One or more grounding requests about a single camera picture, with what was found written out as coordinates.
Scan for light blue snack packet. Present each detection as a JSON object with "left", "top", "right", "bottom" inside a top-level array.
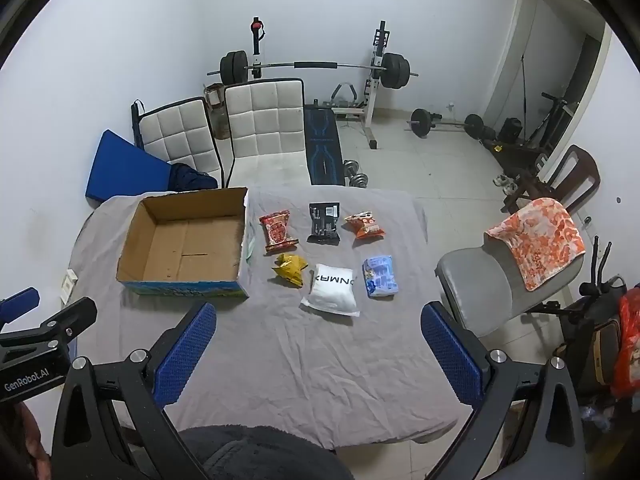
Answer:
[{"left": 362, "top": 255, "right": 399, "bottom": 298}]

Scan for white ONMAX pouch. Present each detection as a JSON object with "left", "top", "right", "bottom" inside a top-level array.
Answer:
[{"left": 300, "top": 263, "right": 360, "bottom": 318}]

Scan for orange panda snack packet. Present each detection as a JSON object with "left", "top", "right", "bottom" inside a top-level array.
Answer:
[{"left": 344, "top": 211, "right": 385, "bottom": 240}]

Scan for red plastic bag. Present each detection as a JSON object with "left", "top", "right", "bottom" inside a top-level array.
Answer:
[{"left": 611, "top": 286, "right": 640, "bottom": 399}]

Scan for black exercise machine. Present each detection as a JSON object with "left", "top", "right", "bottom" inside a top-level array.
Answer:
[{"left": 531, "top": 238, "right": 628, "bottom": 405}]

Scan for grey office chair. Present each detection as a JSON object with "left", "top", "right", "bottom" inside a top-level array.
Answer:
[{"left": 435, "top": 238, "right": 584, "bottom": 337}]

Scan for blue foam mat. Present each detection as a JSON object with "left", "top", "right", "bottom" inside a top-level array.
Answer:
[{"left": 85, "top": 130, "right": 170, "bottom": 203}]

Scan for open cardboard box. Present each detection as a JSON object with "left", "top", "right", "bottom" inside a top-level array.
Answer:
[{"left": 116, "top": 188, "right": 250, "bottom": 298}]

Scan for orange floral towel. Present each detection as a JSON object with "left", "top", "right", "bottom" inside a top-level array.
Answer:
[{"left": 485, "top": 197, "right": 586, "bottom": 292}]

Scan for grey tablecloth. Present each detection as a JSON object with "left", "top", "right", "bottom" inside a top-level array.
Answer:
[{"left": 70, "top": 186, "right": 462, "bottom": 448}]

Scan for dark blue cloth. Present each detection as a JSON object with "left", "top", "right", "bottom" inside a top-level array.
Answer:
[{"left": 168, "top": 162, "right": 219, "bottom": 192}]

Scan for yellow snack packet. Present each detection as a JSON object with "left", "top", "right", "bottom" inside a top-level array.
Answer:
[{"left": 272, "top": 254, "right": 308, "bottom": 288}]

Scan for left white padded chair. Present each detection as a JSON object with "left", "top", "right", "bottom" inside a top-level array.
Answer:
[{"left": 130, "top": 96, "right": 226, "bottom": 188}]

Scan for white padded chair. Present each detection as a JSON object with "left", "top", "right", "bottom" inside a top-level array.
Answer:
[
  {"left": 224, "top": 78, "right": 311, "bottom": 188},
  {"left": 130, "top": 96, "right": 226, "bottom": 188}
]

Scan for brown wooden chair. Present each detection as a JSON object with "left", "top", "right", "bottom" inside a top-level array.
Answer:
[{"left": 501, "top": 144, "right": 601, "bottom": 214}]

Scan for red snack packet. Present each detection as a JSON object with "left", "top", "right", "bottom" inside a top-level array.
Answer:
[{"left": 259, "top": 210, "right": 299, "bottom": 254}]

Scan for black snack packet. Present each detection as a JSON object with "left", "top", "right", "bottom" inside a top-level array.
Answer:
[{"left": 307, "top": 203, "right": 341, "bottom": 246}]

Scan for small chrome dumbbells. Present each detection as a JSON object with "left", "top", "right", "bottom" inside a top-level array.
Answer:
[{"left": 343, "top": 159, "right": 369, "bottom": 188}]

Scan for right white padded chair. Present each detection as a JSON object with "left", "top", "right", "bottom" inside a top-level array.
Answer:
[{"left": 224, "top": 78, "right": 311, "bottom": 188}]

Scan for floor barbell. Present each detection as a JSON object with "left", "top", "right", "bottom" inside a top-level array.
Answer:
[{"left": 407, "top": 108, "right": 496, "bottom": 140}]

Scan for black weight bench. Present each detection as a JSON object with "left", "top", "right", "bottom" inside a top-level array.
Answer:
[{"left": 304, "top": 105, "right": 345, "bottom": 186}]

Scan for barbell on rack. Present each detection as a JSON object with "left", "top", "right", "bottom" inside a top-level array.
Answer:
[{"left": 207, "top": 51, "right": 419, "bottom": 90}]

